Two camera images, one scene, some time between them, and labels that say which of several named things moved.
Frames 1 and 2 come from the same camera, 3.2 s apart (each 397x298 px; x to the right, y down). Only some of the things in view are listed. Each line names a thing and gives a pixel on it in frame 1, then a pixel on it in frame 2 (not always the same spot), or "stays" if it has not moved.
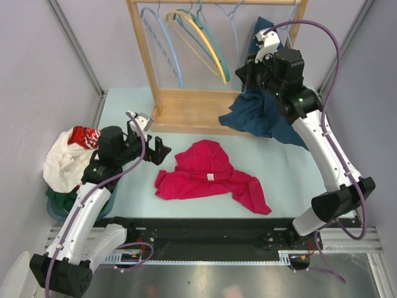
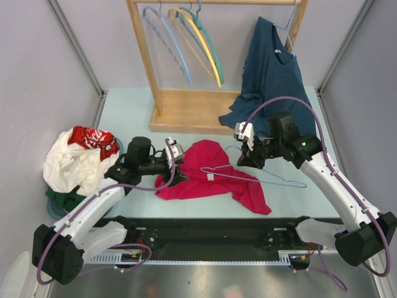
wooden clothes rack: x=201 y=110 stays
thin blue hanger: x=234 y=31 → x=230 y=164
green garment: x=64 y=200 stays
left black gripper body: x=147 y=150 → x=162 y=168
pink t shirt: x=203 y=168 stays
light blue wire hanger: x=286 y=27 stays
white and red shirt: x=67 y=156 stays
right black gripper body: x=260 y=74 → x=262 y=150
